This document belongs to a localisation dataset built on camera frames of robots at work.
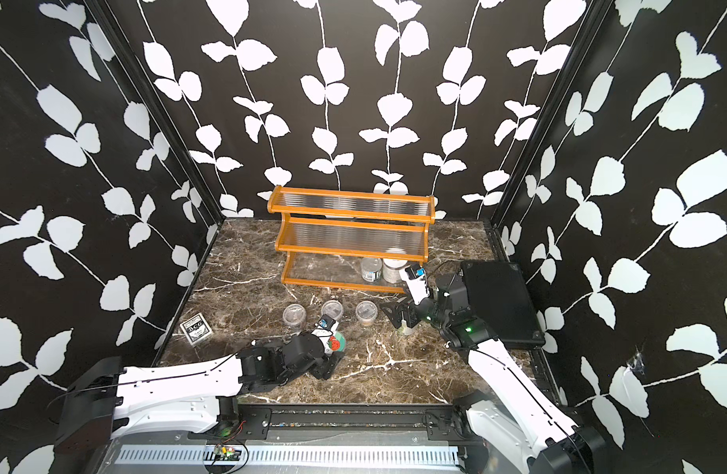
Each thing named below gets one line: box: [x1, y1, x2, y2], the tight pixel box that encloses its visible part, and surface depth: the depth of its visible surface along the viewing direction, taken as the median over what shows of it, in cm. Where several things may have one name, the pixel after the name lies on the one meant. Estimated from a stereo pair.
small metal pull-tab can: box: [360, 256, 384, 283], surface depth 100 cm
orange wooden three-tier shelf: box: [266, 185, 436, 294], surface depth 106 cm
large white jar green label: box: [396, 318, 413, 336], surface depth 91 cm
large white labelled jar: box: [382, 246, 408, 285], surface depth 97 cm
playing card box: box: [179, 312, 213, 346], surface depth 90 cm
